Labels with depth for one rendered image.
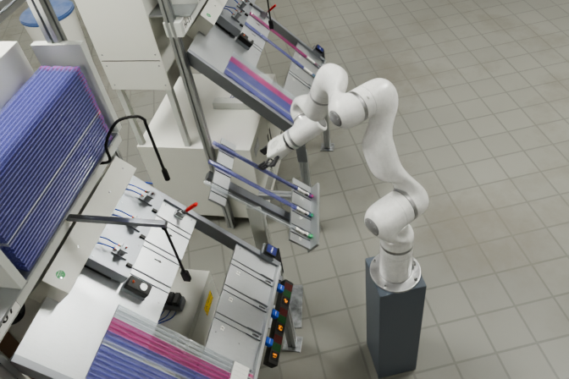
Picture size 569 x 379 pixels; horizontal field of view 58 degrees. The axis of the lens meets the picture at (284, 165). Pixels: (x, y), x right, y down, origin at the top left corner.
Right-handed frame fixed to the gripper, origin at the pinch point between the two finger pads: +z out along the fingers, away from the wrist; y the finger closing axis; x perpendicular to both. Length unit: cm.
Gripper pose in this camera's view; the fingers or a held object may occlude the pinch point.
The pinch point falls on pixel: (262, 159)
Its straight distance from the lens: 210.6
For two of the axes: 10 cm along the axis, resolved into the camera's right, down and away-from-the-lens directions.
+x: 6.9, 5.5, 4.8
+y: -0.5, 7.0, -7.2
